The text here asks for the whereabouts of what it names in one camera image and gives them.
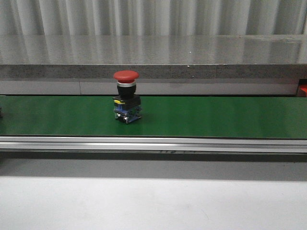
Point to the red plastic tray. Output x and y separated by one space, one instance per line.
302 90

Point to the white panel under ledge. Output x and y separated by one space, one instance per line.
150 87

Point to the aluminium conveyor frame rail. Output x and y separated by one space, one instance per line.
292 146

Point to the green conveyor belt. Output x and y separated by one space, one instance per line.
187 116

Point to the white pleated curtain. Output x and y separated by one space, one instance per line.
153 17

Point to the grey stone counter ledge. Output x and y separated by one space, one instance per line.
155 57

